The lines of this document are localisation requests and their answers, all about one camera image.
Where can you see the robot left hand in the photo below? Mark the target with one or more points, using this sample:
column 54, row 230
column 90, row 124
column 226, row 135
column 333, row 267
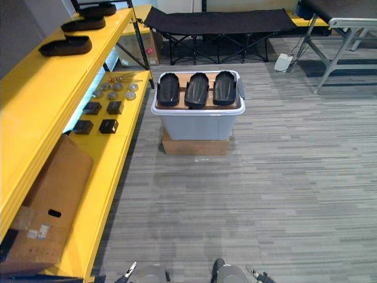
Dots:
column 128, row 272

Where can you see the round metal disc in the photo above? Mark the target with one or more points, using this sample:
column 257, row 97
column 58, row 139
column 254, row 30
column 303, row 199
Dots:
column 117, row 87
column 112, row 95
column 133, row 87
column 105, row 87
column 130, row 95
column 97, row 94

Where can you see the thin metal rods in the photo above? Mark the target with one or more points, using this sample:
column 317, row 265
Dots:
column 131, row 79

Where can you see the tall yellow shelf board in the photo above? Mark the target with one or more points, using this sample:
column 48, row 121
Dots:
column 44, row 97

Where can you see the flat brown cardboard box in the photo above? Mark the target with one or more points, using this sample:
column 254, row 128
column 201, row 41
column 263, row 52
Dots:
column 194, row 147

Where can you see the cardboard box with pink label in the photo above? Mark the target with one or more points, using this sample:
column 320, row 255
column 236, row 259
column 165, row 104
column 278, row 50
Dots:
column 151, row 50

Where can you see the brown cardboard insert sheet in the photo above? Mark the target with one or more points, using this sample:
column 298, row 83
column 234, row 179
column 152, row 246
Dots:
column 182, row 81

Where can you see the small brass fittings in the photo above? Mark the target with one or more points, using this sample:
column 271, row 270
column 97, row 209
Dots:
column 115, row 79

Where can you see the grey plastic storage bin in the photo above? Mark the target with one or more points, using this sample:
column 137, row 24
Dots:
column 197, row 125

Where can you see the white foot pedal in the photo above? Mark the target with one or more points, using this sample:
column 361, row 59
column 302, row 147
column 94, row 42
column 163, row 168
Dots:
column 282, row 62

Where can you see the grey metal frame table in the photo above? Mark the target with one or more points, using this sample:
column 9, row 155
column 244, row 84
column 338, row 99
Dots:
column 341, row 23

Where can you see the black plastic housing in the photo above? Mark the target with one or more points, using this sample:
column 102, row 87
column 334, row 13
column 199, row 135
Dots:
column 168, row 90
column 84, row 24
column 196, row 91
column 98, row 11
column 224, row 88
column 66, row 47

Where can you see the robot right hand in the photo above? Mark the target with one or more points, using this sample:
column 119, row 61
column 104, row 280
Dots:
column 259, row 277

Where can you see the black folding camp cot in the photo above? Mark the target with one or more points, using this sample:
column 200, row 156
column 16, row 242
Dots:
column 218, row 22

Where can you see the yellow shelf in background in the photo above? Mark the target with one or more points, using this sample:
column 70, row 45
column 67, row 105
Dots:
column 297, row 20

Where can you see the white cabinet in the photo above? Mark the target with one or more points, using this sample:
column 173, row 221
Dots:
column 176, row 6

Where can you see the low yellow shelf board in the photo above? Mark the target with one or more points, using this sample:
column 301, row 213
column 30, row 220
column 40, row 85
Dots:
column 100, row 182

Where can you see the small black box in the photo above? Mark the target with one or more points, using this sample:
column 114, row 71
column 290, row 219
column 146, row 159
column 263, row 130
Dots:
column 92, row 108
column 83, row 127
column 114, row 107
column 108, row 126

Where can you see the large cardboard box with handhole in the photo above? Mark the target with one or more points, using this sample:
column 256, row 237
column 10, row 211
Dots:
column 56, row 188

